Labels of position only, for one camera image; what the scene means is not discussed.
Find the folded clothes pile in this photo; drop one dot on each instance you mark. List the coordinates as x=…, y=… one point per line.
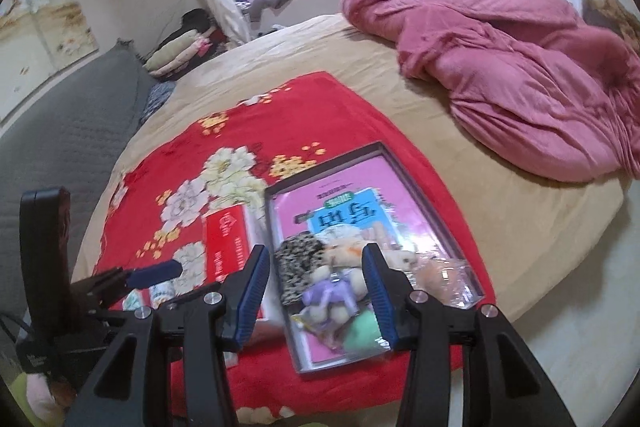
x=196, y=41

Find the landscape wall painting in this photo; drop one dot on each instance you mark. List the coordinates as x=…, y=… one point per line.
x=38, y=40

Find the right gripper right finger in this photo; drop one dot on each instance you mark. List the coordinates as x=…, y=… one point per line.
x=503, y=383

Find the red tissue box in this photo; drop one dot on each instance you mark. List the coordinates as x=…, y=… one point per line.
x=229, y=235

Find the leopard print scrunchie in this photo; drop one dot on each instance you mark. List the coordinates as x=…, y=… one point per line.
x=296, y=258

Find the pink book in tray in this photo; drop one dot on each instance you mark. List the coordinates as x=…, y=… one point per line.
x=319, y=221

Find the cream teddy bear plush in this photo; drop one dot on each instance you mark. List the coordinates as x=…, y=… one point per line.
x=336, y=288

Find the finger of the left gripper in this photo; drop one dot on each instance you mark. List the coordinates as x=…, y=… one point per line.
x=154, y=274

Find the mint tissue pack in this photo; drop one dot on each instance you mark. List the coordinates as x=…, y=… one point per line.
x=136, y=299

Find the beige bed sheet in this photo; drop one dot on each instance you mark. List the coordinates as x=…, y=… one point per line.
x=531, y=232

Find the white supplement bottle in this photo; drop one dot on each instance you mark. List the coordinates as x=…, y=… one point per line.
x=161, y=293

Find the bagged round bun toy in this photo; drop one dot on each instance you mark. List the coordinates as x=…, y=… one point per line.
x=443, y=279

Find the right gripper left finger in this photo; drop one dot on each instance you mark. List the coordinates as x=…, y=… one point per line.
x=130, y=384

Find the pink rumpled quilt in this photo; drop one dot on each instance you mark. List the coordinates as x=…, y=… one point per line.
x=529, y=79

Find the green ball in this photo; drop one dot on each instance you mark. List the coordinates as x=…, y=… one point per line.
x=363, y=334

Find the red floral blanket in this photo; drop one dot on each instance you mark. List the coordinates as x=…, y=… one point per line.
x=231, y=157

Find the white bunny plush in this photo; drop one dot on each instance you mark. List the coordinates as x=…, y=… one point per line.
x=404, y=261

